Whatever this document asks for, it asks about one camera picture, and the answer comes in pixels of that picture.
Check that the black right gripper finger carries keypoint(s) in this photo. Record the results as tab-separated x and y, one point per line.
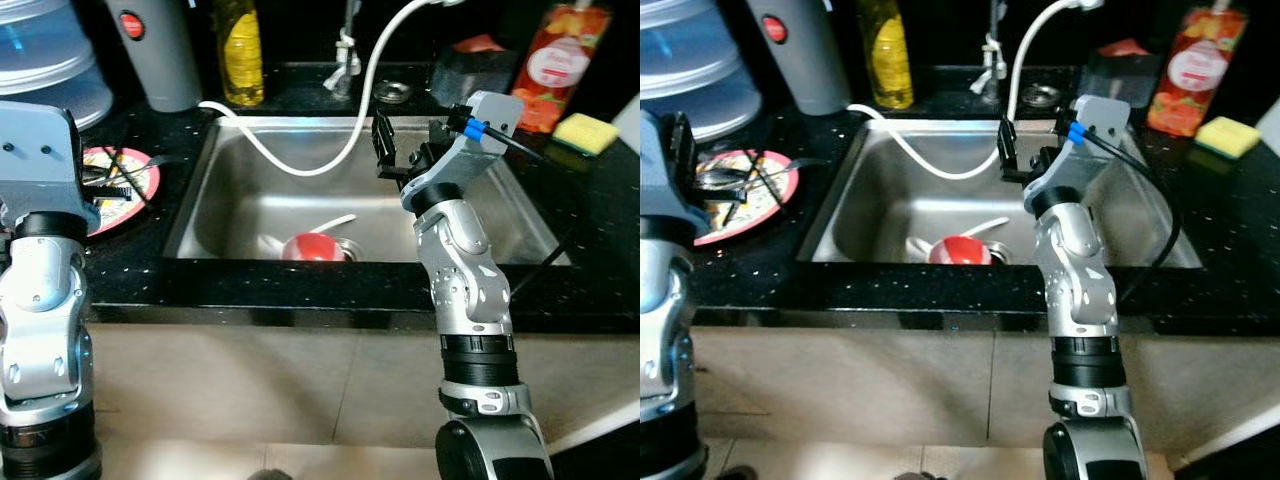
1066	134
1009	150
386	145
441	133

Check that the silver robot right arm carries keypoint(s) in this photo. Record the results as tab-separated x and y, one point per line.
1080	270
465	260

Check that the round metal strainer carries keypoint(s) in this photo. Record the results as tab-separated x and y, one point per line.
1040	96
393	92

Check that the clear plastic container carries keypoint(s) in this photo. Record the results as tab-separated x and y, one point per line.
1110	70
470	75

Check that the white blue stacked container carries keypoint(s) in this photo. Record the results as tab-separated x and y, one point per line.
690	70
50	70

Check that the metal faucet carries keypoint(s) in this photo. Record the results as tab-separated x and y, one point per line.
345	60
990	60

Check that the yellow green sponge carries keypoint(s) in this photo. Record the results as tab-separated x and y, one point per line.
1228	137
587	133

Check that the pink rimmed floral plate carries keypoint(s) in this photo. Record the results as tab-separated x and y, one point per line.
100	215
770	215

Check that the red bowl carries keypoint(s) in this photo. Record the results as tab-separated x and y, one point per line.
312	248
958	252

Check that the red peach soap pouch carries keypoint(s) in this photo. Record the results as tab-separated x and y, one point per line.
560	70
1195	70

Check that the stainless steel sink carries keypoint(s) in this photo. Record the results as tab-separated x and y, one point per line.
880	200
250	200

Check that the grey tumbler with red logo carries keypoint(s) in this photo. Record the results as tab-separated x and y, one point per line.
160	60
805	60

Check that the yellow oil bottle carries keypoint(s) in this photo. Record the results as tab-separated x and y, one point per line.
240	55
885	55

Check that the grey cabinet door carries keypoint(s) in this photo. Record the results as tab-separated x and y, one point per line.
1200	385
230	380
860	385
580	380

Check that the black panel with white edge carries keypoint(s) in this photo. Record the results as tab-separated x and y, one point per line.
620	465
1250	470

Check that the robot left black foot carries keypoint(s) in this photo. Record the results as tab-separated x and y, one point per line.
917	476
268	475

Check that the light grey right wrist camera mount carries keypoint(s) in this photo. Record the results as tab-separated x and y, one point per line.
1090	150
470	150

